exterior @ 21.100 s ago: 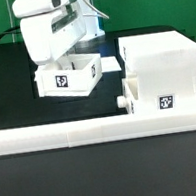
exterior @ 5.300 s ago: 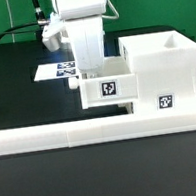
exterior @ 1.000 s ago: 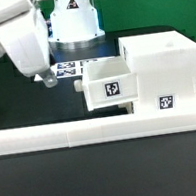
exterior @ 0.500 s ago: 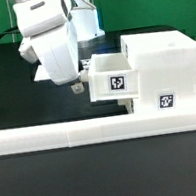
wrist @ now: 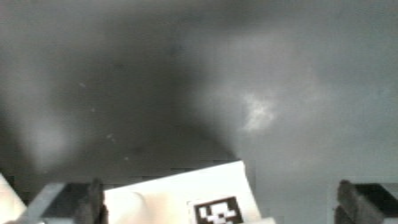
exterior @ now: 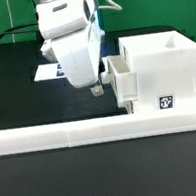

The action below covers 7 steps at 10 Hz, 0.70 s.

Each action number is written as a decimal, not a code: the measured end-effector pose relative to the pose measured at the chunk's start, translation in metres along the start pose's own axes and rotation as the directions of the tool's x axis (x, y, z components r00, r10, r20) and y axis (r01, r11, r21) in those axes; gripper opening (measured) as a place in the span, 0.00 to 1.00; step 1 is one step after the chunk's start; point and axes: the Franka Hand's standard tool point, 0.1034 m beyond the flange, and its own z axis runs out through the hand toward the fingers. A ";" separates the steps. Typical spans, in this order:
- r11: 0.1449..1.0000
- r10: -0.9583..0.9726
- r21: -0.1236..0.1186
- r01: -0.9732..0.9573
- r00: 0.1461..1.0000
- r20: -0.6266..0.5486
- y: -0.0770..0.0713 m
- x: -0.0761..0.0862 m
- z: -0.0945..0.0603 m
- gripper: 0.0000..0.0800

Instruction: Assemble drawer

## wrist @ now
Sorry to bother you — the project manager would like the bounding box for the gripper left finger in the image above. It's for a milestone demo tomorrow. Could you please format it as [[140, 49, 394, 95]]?
[[35, 179, 108, 224]]

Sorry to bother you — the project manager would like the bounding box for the white drawer tray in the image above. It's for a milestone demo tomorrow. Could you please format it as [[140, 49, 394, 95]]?
[[104, 161, 277, 224]]

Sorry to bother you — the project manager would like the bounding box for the white drawer cabinet box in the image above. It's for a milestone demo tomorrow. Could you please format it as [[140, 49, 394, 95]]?
[[0, 174, 26, 224]]

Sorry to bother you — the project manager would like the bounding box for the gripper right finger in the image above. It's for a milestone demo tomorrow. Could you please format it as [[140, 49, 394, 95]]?
[[334, 180, 398, 224]]

